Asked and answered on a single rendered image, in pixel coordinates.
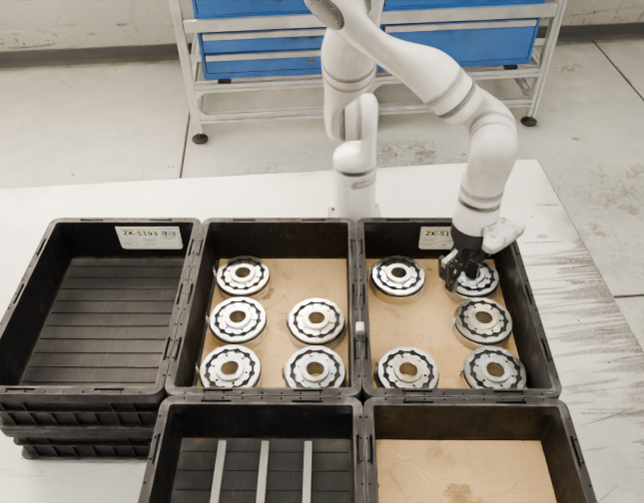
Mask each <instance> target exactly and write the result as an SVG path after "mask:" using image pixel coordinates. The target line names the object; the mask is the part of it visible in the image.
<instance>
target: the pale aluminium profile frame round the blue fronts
mask: <svg viewBox="0 0 644 503"><path fill-rule="evenodd" d="M169 3H170V8H171V14H172V19H173V24H174V29H175V35H176V40H177V45H178V50H179V56H180V61H181V66H182V71H183V77H184V82H185V87H186V92H187V97H188V103H189V108H190V113H191V118H192V124H193V129H194V134H197V135H195V136H193V137H192V142H193V143H195V144H203V143H205V142H206V141H207V140H208V136H207V135H205V134H203V126H202V124H217V123H235V122H254V121H273V120H293V119H312V118H323V109H324V107H306V108H287V109H267V110H248V111H229V112H209V113H208V111H205V110H204V109H203V103H204V95H205V93H220V92H241V91H260V90H280V89H300V88H320V87H324V85H323V77H322V76H305V77H284V78H264V79H244V80H231V79H218V81H206V80H205V77H204V71H203V65H202V59H201V53H200V47H199V41H198V35H197V33H200V32H221V31H242V30H262V29H284V28H307V27H326V25H325V24H323V23H322V22H321V21H320V20H319V19H318V18H317V17H316V16H315V15H314V14H294V15H271V16H249V17H229V18H207V19H183V13H182V8H181V2H180V0H169ZM566 4H567V0H555V1H554V3H545V4H522V5H500V6H477V7H455V8H432V9H409V10H387V11H381V17H380V24H398V23H420V22H442V21H464V20H486V19H508V18H530V17H550V20H549V24H548V28H547V32H546V36H545V38H537V39H535V43H534V46H539V45H543V47H542V51H541V55H540V56H539V54H538V53H537V51H536V50H535V48H534V47H533V51H532V55H531V59H530V64H531V66H519V65H503V67H490V68H469V69H463V70H464V71H465V73H466V74H467V75H468V76H469V77H470V78H471V79H472V80H482V79H502V78H513V79H514V80H515V82H516V84H517V85H518V87H519V89H520V90H521V92H522V94H523V95H524V96H522V97H502V98H496V99H497V100H499V101H500V102H501V103H502V104H503V105H504V106H505V107H506V108H524V107H527V109H526V114H527V116H528V117H523V118H521V120H520V122H521V124H522V125H524V126H528V127H533V126H535V125H536V124H537V120H536V119H534V118H532V116H533V117H535V116H536V113H537V109H538V106H539V102H540V98H541V95H542V91H543V88H544V84H545V80H546V77H547V73H548V69H549V66H550V62H551V58H552V55H553V51H554V48H555V44H556V40H557V37H558V33H559V29H560V26H561V22H562V18H563V15H564V11H565V8H566ZM186 33H194V39H193V45H192V51H191V55H190V52H189V47H188V41H187V36H186ZM526 77H534V82H533V86H531V84H530V83H529V81H528V80H527V78H526ZM401 83H402V82H400V81H399V80H398V79H397V78H395V77H394V76H393V75H391V74H390V73H388V72H387V73H375V77H374V80H373V82H372V84H371V86H370V87H369V88H368V89H367V91H366V92H364V94H372V92H374V90H375V89H376V88H377V87H379V86H381V84H401ZM378 109H379V113H378V114H379V115H389V114H409V113H428V112H432V111H431V110H430V109H429V108H428V107H427V106H426V105H425V104H424V103H423V102H404V103H385V104H380V103H378Z"/></svg>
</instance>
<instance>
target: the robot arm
mask: <svg viewBox="0 0 644 503"><path fill-rule="evenodd" d="M304 1H305V3H306V5H307V6H308V8H309V9H310V10H311V12H312V13H313V14H314V15H315V16H316V17H317V18H318V19H319V20H320V21H321V22H322V23H323V24H325V25H326V26H327V29H326V32H325V35H324V38H323V42H322V54H321V59H322V77H323V85H324V109H323V121H324V128H325V131H326V133H327V135H328V137H329V138H330V139H332V140H334V141H338V142H344V141H346V143H344V144H342V145H340V146H339V147H337V148H336V149H335V151H334V153H333V156H332V163H333V184H334V212H335V217H336V218H350V219H352V220H354V221H355V226H356V222H357V221H358V220H359V219H361V218H375V186H376V140H377V129H378V113H379V109H378V103H377V99H376V97H375V95H373V94H364V92H366V91H367V89H368V88H369V87H370V86H371V84H372V82H373V80H374V77H375V72H376V64H377V65H378V66H380V67H381V68H383V69H384V70H386V71H387V72H388V73H390V74H391V75H393V76H394V77H395V78H397V79H398V80H399V81H400V82H402V83H403V84H404V85H405V86H406V87H408V88H409V89H410V90H411V91H412V92H413V93H414V94H415V95H416V96H417V97H418V98H419V99H420V100H421V101H422V102H423V103H424V104H425V105H426V106H427V107H428V108H429V109H430V110H431V111H432V112H433V113H434V114H435V115H436V116H437V117H438V118H439V119H441V120H442V121H443V122H444V123H446V124H448V125H451V126H456V125H461V126H462V127H463V128H464V129H465V130H466V131H467V133H468V134H469V156H468V163H467V168H466V169H465V170H464V173H463V175H462V179H461V184H460V189H459V194H458V198H457V201H456V203H455V207H454V213H453V218H452V223H451V229H450V234H451V237H452V240H453V246H452V248H451V250H450V254H449V255H448V256H447V257H444V256H443V255H441V256H440V257H439V259H438V276H439V277H440V278H441V279H443V280H444V281H445V286H444V287H445V289H447V290H448V291H449V292H450V293H452V294H454V293H456V290H457V285H458V281H459V277H460V275H461V273H462V272H463V271H466V269H467V274H468V275H470V276H471V277H472V278H477V277H478V273H479V269H480V266H481V264H482V263H483V262H484V258H485V257H490V255H491V254H492V253H496V252H499V251H501V250H502V249H504V248H505V247H507V246H508V245H510V244H511V243H512V242H514V241H515V240H517V239H518V238H519V237H521V236H522V235H523V233H524V230H525V227H526V223H525V222H524V221H522V220H520V219H511V220H504V219H501V218H500V217H499V216H500V207H501V202H502V198H503V194H504V189H505V184H506V182H507V180H508V178H509V176H510V174H511V172H512V169H513V167H514V164H515V161H516V157H517V152H518V138H517V129H516V122H515V119H514V117H513V115H512V114H511V113H510V111H509V110H508V109H507V108H506V107H505V106H504V105H503V104H502V103H501V102H500V101H499V100H497V99H496V98H494V97H493V96H492V95H490V94H489V93H487V92H486V91H484V90H482V89H481V88H479V87H478V86H477V85H476V84H475V82H474V81H473V80H472V79H471V78H470V77H469V76H468V75H467V74H466V73H465V71H464V70H463V69H462V68H461V67H460V66H459V65H458V64H457V63H456V62H455V61H454V60H453V59H452V58H451V57H449V56H448V55H446V54H445V53H443V52H441V51H440V50H437V49H435V48H432V47H428V46H424V45H420V44H415V43H411V42H406V41H402V40H400V39H397V38H394V37H392V36H389V35H388V34H386V33H384V32H383V31H382V30H380V29H379V26H380V17H381V11H382V7H383V3H384V0H304ZM455 260H457V261H459V262H460V263H462V265H461V264H459V263H458V262H457V261H455ZM453 268H455V269H456V273H454V272H453Z"/></svg>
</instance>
